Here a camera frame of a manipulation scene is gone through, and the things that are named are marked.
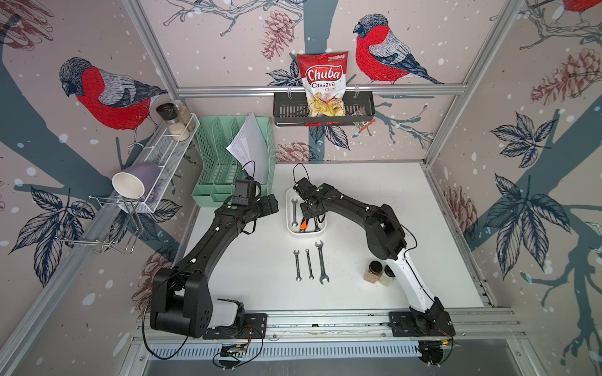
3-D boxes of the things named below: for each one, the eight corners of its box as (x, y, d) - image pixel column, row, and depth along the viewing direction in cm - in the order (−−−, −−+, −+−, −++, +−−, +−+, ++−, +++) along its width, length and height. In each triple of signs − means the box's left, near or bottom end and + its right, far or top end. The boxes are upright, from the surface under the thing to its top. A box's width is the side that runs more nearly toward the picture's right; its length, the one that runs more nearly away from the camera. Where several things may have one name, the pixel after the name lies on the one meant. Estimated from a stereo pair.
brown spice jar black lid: (364, 283, 84) (370, 272, 75) (362, 272, 87) (368, 260, 78) (375, 283, 84) (384, 272, 75) (373, 272, 87) (381, 260, 78)
